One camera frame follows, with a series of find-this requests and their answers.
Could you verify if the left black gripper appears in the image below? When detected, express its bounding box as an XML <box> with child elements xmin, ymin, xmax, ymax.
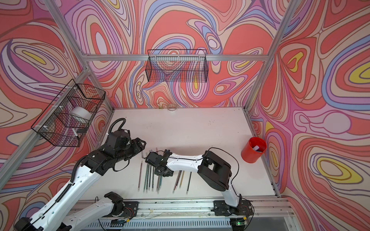
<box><xmin>115</xmin><ymin>137</ymin><xmax>147</xmax><ymax>164</ymax></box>

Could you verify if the dark blue pencil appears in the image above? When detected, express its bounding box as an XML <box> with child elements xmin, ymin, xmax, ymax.
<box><xmin>145</xmin><ymin>164</ymin><xmax>149</xmax><ymax>193</ymax></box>
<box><xmin>147</xmin><ymin>165</ymin><xmax>152</xmax><ymax>191</ymax></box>

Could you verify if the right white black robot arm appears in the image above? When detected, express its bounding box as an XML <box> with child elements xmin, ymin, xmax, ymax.
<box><xmin>145</xmin><ymin>149</ymin><xmax>254</xmax><ymax>218</ymax></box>

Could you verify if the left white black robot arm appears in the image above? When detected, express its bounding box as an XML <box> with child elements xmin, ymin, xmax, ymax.
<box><xmin>14</xmin><ymin>118</ymin><xmax>146</xmax><ymax>231</ymax></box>

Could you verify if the bundle of coloured pencils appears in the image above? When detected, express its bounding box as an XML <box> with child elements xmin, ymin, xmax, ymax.
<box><xmin>172</xmin><ymin>170</ymin><xmax>182</xmax><ymax>194</ymax></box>

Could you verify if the black pencil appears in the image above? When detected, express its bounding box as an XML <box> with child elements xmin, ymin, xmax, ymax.
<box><xmin>186</xmin><ymin>172</ymin><xmax>192</xmax><ymax>195</ymax></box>

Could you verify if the white marker in basket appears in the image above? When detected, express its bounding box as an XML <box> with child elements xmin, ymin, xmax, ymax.
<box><xmin>72</xmin><ymin>128</ymin><xmax>81</xmax><ymax>140</ymax></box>

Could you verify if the white tape roll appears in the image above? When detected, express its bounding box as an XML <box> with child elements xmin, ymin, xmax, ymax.
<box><xmin>69</xmin><ymin>106</ymin><xmax>92</xmax><ymax>123</ymax></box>

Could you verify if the red plastic cup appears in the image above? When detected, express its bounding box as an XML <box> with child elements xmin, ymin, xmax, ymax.
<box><xmin>241</xmin><ymin>137</ymin><xmax>267</xmax><ymax>164</ymax></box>

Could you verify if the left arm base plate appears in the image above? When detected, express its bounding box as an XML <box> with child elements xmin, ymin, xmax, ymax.
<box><xmin>109</xmin><ymin>201</ymin><xmax>139</xmax><ymax>218</ymax></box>

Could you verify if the left wall wire basket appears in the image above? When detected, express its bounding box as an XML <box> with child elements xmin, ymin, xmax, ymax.
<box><xmin>31</xmin><ymin>80</ymin><xmax>106</xmax><ymax>147</ymax></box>

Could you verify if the wall wire basket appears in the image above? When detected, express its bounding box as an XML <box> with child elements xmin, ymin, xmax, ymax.
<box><xmin>145</xmin><ymin>49</ymin><xmax>209</xmax><ymax>83</ymax></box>
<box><xmin>31</xmin><ymin>80</ymin><xmax>106</xmax><ymax>147</ymax></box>

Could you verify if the back wall wire basket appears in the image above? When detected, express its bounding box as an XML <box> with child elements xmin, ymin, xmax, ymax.
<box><xmin>145</xmin><ymin>49</ymin><xmax>209</xmax><ymax>83</ymax></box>

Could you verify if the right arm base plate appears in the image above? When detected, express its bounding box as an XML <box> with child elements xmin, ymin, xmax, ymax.
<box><xmin>211</xmin><ymin>200</ymin><xmax>254</xmax><ymax>217</ymax></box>

